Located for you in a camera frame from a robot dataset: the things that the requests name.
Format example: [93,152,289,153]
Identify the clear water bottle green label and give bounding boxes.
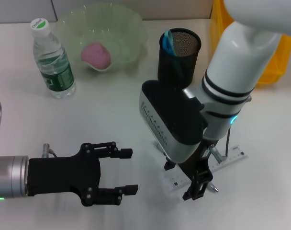
[30,17,78,100]

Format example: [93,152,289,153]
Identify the green translucent fruit bowl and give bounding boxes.
[55,2,149,74]

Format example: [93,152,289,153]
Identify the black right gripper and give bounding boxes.
[164,137,219,201]

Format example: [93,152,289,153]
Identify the left arm connector cable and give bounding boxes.
[41,142,58,159]

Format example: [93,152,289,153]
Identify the black mesh pen holder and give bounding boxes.
[157,28,202,89]

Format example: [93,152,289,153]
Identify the blue scissors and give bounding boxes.
[161,29,178,58]

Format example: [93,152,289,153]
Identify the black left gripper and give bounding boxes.
[27,141,139,207]

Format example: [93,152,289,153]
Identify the silver ballpoint pen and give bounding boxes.
[153,140,219,193]

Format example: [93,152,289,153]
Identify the right arm connector cable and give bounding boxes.
[208,126,233,164]

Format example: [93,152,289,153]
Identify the arm connector cable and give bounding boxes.
[41,142,58,159]
[208,126,233,164]

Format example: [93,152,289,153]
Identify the transparent plastic ruler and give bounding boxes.
[162,144,248,192]

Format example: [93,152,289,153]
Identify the yellow plastic bin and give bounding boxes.
[209,0,291,85]

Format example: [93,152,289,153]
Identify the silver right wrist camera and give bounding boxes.
[138,80,208,164]

